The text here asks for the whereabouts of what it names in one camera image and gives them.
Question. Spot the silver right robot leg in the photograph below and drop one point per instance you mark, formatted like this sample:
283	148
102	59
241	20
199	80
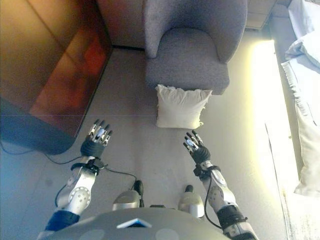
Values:
191	201

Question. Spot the white bed duvet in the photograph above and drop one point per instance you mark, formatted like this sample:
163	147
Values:
308	130

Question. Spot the silver robot leg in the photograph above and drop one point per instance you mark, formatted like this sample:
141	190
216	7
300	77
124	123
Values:
191	201
127	198

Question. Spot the glossy dark wood cabinet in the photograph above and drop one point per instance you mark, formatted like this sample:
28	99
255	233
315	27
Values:
45	75

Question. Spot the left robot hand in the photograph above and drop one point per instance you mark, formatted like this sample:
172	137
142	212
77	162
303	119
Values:
93	147

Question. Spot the grey upholstered bed frame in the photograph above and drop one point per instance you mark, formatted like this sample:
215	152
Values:
280	40

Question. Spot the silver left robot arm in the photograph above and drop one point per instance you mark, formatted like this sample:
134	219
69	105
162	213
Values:
80	192

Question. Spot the light wooden nightstand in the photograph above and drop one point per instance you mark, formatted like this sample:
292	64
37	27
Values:
260	12

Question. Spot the silver left robot leg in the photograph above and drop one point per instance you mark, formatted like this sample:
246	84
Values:
127	198

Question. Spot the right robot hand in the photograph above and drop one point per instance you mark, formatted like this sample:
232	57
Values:
201	153

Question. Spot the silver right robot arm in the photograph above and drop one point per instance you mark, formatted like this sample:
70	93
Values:
222	195

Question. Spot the white fringed cushion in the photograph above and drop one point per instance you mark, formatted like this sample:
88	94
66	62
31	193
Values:
181	110

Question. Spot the grey fabric armchair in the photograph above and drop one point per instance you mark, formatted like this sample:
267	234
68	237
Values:
190	55

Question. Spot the grey robot torso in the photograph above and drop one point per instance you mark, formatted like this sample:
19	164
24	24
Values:
125	225

